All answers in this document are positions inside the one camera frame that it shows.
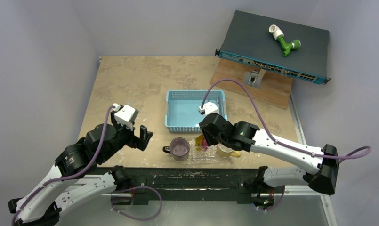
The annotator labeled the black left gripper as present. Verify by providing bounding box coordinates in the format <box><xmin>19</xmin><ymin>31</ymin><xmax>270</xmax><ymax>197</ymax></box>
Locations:
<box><xmin>100</xmin><ymin>110</ymin><xmax>153</xmax><ymax>162</ymax></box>

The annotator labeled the pink toothpaste tube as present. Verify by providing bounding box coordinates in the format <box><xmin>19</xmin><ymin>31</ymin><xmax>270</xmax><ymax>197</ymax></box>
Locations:
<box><xmin>202</xmin><ymin>139</ymin><xmax>209</xmax><ymax>151</ymax></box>

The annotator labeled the yellow mug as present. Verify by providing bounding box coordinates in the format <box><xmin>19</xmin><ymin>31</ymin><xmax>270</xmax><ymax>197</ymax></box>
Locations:
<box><xmin>217</xmin><ymin>144</ymin><xmax>241</xmax><ymax>158</ymax></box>

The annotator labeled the clear textured square dish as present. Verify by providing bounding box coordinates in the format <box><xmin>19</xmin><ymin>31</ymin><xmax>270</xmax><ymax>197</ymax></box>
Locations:
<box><xmin>189</xmin><ymin>139</ymin><xmax>220</xmax><ymax>163</ymax></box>

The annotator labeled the textured clear oval tray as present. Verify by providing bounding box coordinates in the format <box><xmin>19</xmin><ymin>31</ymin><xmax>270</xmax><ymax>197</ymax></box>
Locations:
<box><xmin>176</xmin><ymin>139</ymin><xmax>241</xmax><ymax>164</ymax></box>

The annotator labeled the light blue perforated basket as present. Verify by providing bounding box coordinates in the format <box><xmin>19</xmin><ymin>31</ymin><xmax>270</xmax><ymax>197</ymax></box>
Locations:
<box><xmin>164</xmin><ymin>90</ymin><xmax>228</xmax><ymax>134</ymax></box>

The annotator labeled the purple mug black handle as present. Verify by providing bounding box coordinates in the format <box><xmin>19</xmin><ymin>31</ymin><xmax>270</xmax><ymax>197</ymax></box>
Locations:
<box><xmin>162</xmin><ymin>137</ymin><xmax>190</xmax><ymax>161</ymax></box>

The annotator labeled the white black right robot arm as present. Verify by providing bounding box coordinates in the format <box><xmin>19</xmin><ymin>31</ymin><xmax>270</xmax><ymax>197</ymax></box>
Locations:
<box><xmin>199</xmin><ymin>113</ymin><xmax>339</xmax><ymax>195</ymax></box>

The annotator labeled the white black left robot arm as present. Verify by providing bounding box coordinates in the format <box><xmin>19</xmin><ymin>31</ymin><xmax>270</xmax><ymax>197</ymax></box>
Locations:
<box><xmin>8</xmin><ymin>123</ymin><xmax>153</xmax><ymax>226</ymax></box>

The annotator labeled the wooden board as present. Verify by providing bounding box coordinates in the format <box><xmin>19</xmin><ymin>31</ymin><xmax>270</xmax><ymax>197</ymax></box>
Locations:
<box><xmin>210</xmin><ymin>59</ymin><xmax>293</xmax><ymax>109</ymax></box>

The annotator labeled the green white pipe fitting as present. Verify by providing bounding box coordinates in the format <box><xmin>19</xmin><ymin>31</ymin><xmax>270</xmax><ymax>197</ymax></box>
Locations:
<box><xmin>268</xmin><ymin>24</ymin><xmax>301</xmax><ymax>57</ymax></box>

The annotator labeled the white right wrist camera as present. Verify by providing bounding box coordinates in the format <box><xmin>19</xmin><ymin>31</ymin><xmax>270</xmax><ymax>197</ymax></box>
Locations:
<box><xmin>198</xmin><ymin>102</ymin><xmax>219</xmax><ymax>115</ymax></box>

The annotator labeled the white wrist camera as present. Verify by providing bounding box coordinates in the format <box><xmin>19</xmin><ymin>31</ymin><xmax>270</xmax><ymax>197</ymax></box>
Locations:
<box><xmin>112</xmin><ymin>103</ymin><xmax>139</xmax><ymax>131</ymax></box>
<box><xmin>198</xmin><ymin>102</ymin><xmax>219</xmax><ymax>115</ymax></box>

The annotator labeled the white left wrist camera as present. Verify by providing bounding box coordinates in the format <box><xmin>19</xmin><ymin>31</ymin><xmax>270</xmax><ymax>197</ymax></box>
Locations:
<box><xmin>112</xmin><ymin>103</ymin><xmax>139</xmax><ymax>131</ymax></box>

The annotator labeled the black metal base frame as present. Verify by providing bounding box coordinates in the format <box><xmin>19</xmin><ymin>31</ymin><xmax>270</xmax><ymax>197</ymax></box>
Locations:
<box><xmin>92</xmin><ymin>167</ymin><xmax>290</xmax><ymax>205</ymax></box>

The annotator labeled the grey metal camera mount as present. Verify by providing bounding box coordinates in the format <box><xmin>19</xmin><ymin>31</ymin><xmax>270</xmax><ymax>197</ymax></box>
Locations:
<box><xmin>242</xmin><ymin>69</ymin><xmax>266</xmax><ymax>88</ymax></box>

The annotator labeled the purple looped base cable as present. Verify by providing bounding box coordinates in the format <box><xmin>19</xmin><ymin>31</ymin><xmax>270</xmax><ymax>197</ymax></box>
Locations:
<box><xmin>110</xmin><ymin>186</ymin><xmax>163</xmax><ymax>222</ymax></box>

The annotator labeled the dark grey network switch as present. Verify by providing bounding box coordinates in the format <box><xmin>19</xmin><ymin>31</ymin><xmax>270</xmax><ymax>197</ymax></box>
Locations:
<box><xmin>215</xmin><ymin>10</ymin><xmax>330</xmax><ymax>85</ymax></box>

